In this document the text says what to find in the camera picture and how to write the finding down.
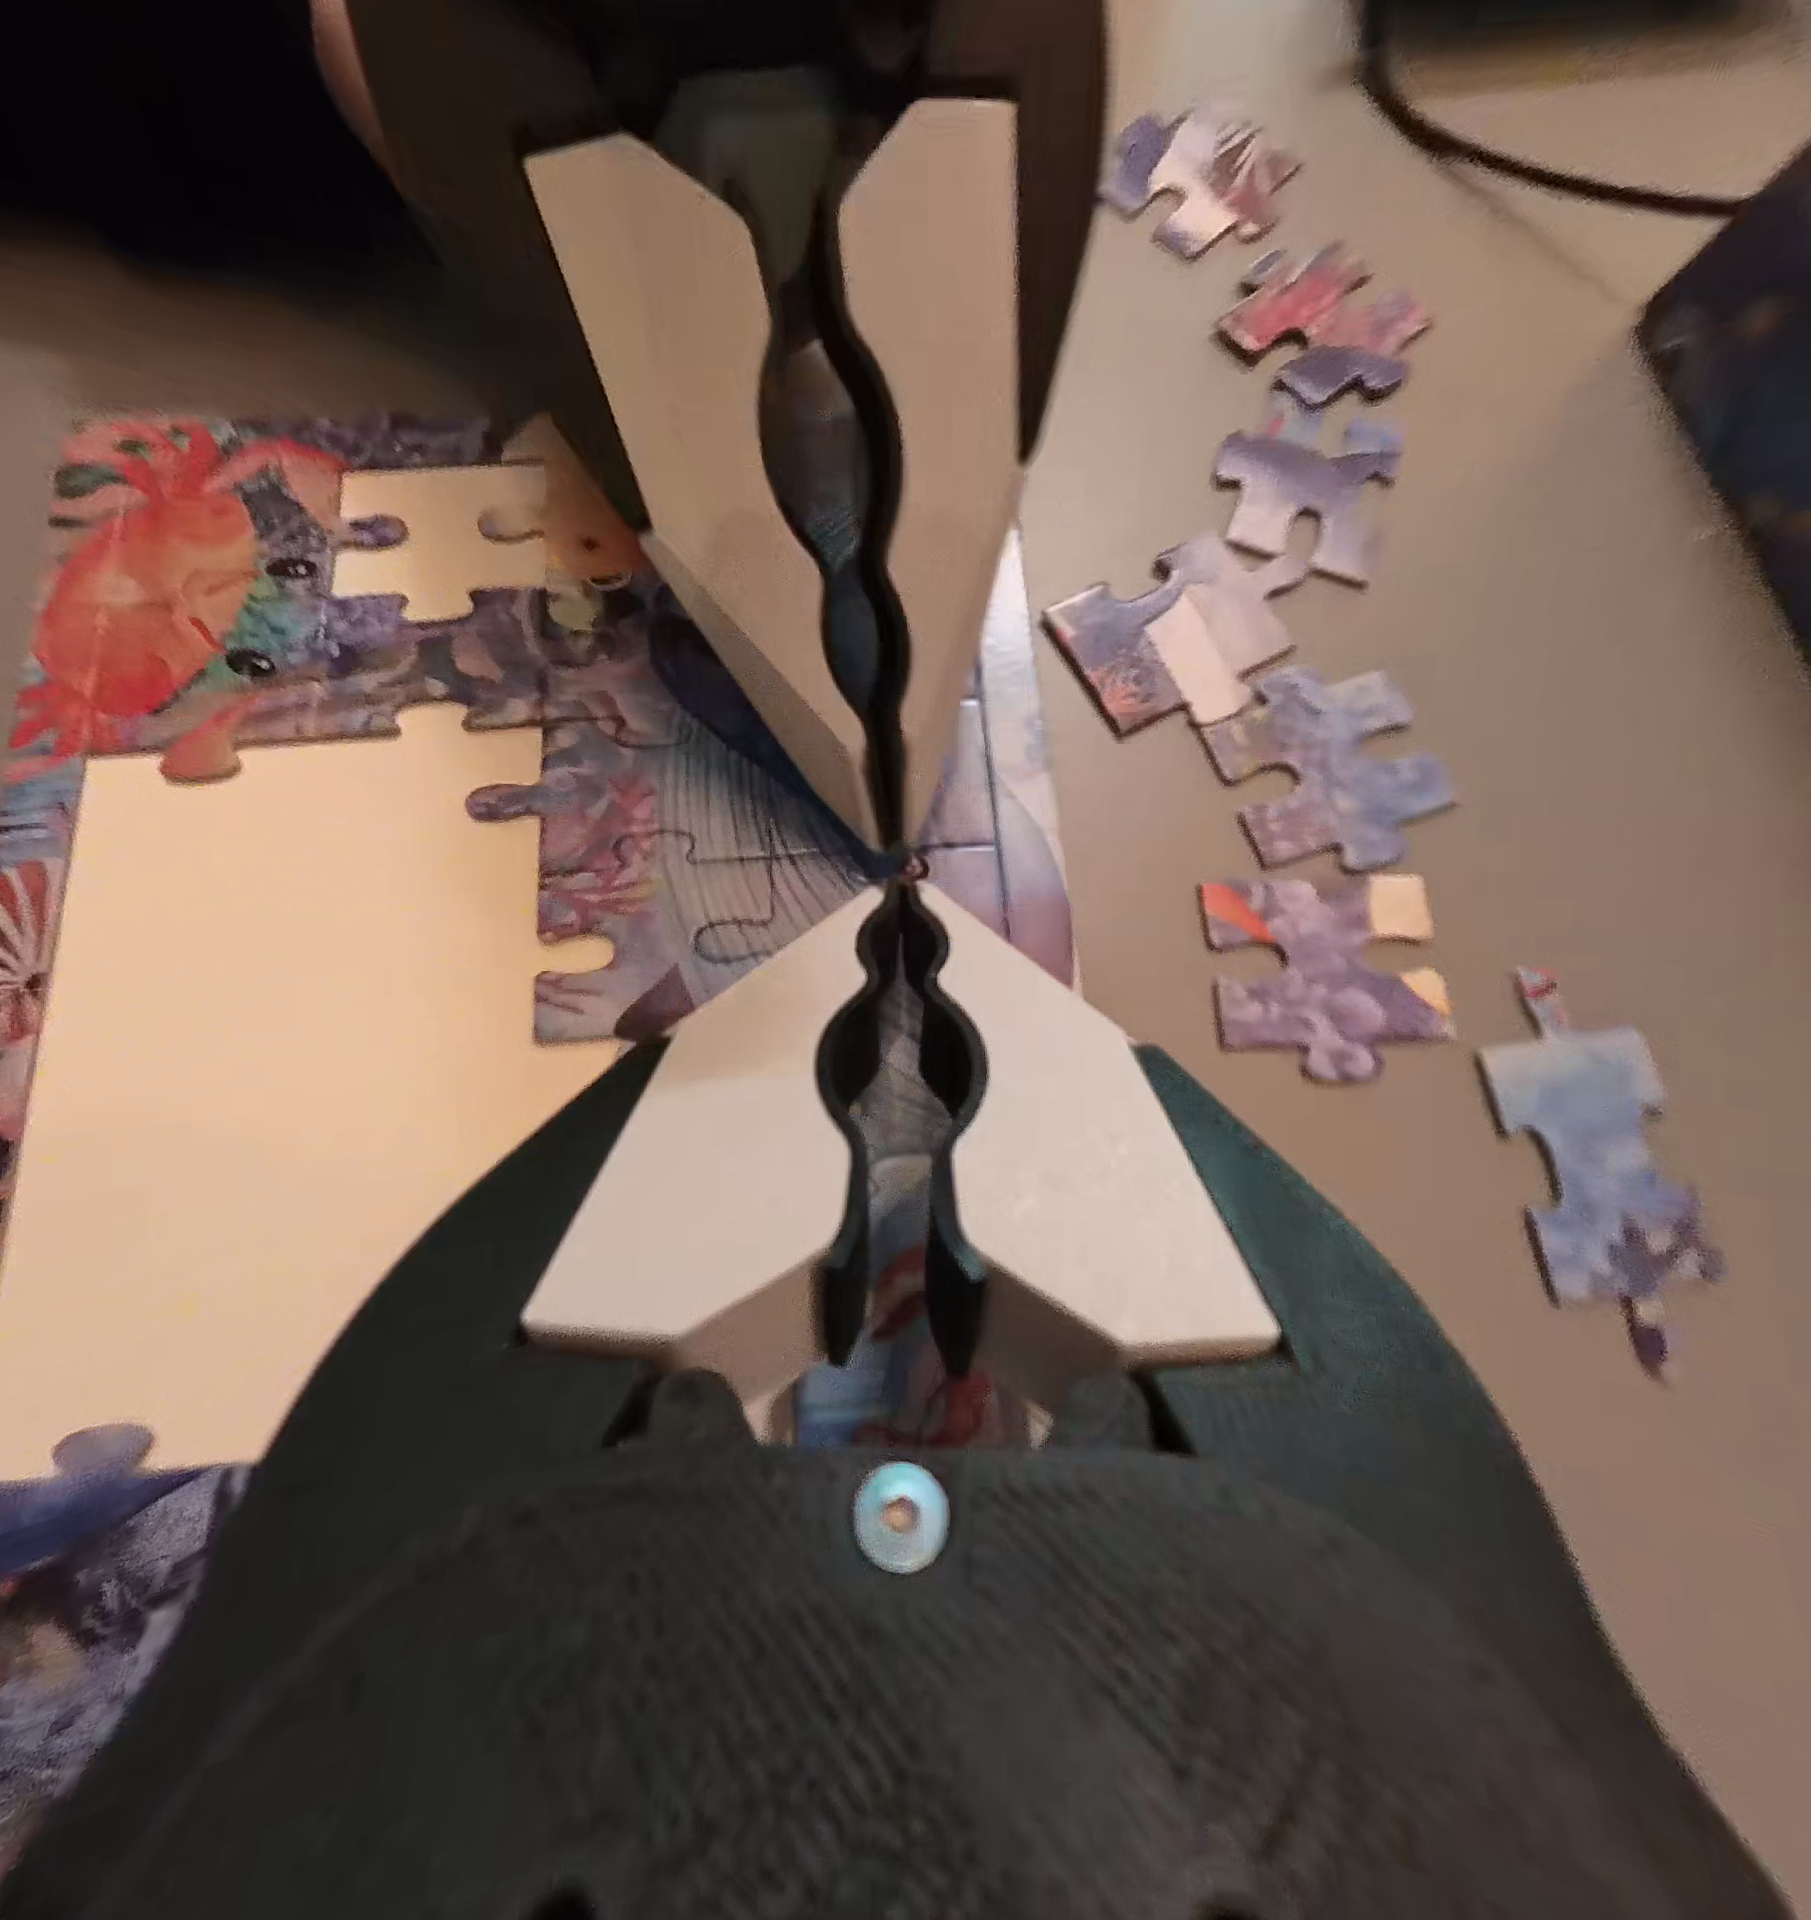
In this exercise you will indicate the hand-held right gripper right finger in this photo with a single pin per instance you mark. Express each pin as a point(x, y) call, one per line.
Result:
point(1114, 1200)

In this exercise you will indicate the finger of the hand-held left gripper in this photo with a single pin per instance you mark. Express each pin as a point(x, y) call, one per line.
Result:
point(950, 376)
point(680, 376)

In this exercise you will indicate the row of loose jigsaw pieces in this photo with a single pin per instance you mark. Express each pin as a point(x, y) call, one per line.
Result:
point(1325, 764)

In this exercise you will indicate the purple bubble puzzle piece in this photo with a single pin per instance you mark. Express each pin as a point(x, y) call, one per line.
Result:
point(1325, 983)

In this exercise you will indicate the blue mottled puzzle piece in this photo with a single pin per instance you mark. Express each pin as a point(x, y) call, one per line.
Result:
point(890, 1116)

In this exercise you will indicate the illustrated puzzle box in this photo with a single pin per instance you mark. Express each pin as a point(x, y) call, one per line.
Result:
point(1777, 419)

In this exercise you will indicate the sea animal jigsaw puzzle board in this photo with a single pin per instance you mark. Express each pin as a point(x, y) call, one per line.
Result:
point(275, 1079)

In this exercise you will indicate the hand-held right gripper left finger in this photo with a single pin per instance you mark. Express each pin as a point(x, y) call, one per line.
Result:
point(680, 1200)

